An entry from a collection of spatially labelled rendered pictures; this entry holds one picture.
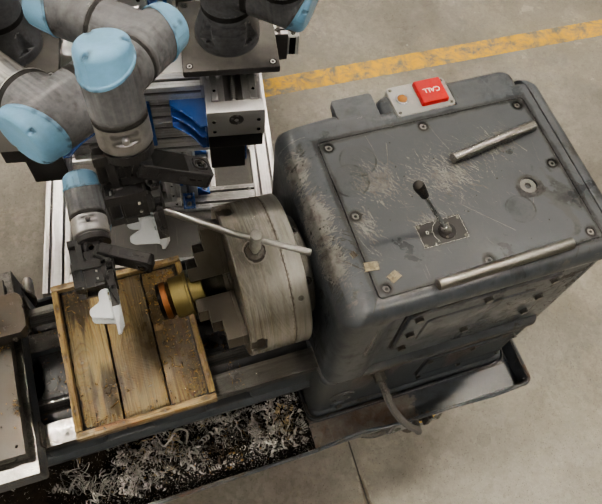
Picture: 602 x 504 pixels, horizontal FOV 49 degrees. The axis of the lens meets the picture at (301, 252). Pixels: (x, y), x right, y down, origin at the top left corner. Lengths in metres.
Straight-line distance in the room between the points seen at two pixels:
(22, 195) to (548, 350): 2.15
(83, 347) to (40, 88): 0.62
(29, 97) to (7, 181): 1.76
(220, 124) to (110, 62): 0.75
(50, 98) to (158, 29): 0.30
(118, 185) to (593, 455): 2.06
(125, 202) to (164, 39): 0.23
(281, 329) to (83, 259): 0.42
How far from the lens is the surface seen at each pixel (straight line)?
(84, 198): 1.41
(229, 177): 2.51
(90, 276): 1.35
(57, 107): 1.16
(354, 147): 1.32
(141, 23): 0.93
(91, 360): 1.54
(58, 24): 0.99
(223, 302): 1.31
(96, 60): 0.84
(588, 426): 2.65
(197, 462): 1.75
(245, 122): 1.57
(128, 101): 0.87
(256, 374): 1.51
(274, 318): 1.23
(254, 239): 1.12
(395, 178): 1.29
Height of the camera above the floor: 2.31
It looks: 63 degrees down
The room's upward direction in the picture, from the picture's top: 9 degrees clockwise
